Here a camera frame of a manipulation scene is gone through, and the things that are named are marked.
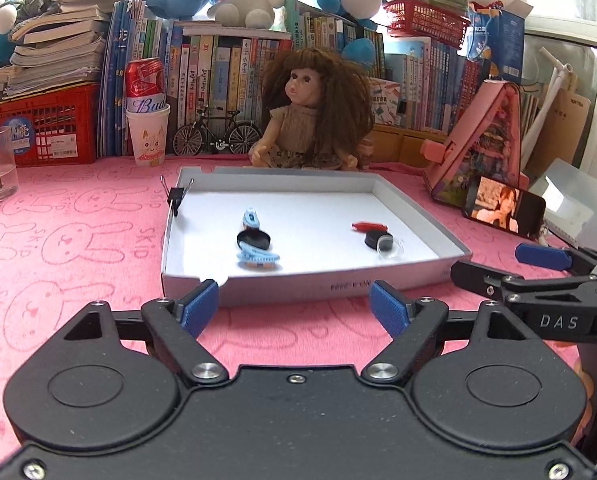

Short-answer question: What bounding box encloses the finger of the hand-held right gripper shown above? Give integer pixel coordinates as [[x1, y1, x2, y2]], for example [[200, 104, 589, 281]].
[[451, 259, 597, 306], [516, 242, 597, 276]]

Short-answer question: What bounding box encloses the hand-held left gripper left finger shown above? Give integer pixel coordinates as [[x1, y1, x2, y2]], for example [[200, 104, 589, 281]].
[[63, 279, 229, 386]]

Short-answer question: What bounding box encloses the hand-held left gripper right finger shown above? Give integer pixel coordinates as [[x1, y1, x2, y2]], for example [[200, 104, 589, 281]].
[[361, 280, 529, 386]]

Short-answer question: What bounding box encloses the clear plastic capsule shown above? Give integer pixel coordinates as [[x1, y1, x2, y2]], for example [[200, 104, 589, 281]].
[[377, 236, 405, 262]]

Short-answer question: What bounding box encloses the white cardboard box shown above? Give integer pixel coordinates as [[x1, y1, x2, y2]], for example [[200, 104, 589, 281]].
[[161, 166, 474, 308]]

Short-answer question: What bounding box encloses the black smartphone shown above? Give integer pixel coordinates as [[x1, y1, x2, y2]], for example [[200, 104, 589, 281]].
[[462, 175, 548, 238]]

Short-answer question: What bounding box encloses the translucent plastic box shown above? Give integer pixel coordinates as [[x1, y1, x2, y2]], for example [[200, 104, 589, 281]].
[[529, 157, 597, 241]]

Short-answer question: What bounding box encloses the small black binder clip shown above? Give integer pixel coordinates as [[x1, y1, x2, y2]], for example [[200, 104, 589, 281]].
[[159, 175, 195, 217]]

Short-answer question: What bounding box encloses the pink toy house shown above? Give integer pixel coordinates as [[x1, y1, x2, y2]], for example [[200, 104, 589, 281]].
[[421, 80, 529, 206]]

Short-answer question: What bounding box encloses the pink rabbit towel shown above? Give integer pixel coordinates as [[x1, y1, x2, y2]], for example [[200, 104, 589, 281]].
[[0, 155, 594, 461]]

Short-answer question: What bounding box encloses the brown cardboard sheet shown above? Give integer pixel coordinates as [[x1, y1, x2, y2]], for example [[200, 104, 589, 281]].
[[543, 87, 592, 171]]

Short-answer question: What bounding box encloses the yellow wooden box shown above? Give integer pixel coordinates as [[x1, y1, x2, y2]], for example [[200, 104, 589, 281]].
[[371, 125, 454, 168]]

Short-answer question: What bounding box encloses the white pipe rack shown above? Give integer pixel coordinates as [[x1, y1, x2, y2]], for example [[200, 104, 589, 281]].
[[521, 47, 577, 161]]

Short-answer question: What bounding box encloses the black miniature bicycle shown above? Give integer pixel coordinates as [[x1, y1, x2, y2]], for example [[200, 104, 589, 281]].
[[172, 106, 262, 157]]

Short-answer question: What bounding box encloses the white cat paper cup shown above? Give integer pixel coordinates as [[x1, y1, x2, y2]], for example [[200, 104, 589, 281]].
[[126, 103, 172, 167]]

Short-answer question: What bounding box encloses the brown-haired doll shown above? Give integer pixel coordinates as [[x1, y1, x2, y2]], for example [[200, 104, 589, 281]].
[[248, 47, 374, 171]]

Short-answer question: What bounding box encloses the blue paper bag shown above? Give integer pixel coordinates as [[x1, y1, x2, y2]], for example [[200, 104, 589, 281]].
[[466, 0, 534, 85]]

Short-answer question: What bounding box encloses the red drink can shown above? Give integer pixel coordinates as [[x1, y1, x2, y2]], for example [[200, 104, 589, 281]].
[[124, 58, 166, 116]]

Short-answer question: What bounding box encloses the row of upright books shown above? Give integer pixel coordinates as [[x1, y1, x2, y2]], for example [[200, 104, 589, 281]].
[[98, 0, 494, 158]]

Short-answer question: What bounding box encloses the large red plastic basket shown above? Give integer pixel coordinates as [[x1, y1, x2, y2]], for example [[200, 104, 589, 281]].
[[0, 82, 102, 167]]

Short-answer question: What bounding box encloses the small blue plush toy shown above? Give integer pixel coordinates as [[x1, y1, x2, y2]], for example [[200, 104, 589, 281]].
[[341, 37, 378, 64]]

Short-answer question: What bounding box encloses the small red plastic basket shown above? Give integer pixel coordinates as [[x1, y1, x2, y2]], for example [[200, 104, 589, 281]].
[[383, 0, 472, 51]]

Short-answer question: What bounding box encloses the stack of lying books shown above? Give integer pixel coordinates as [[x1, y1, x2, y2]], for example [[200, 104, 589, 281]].
[[0, 0, 144, 106]]

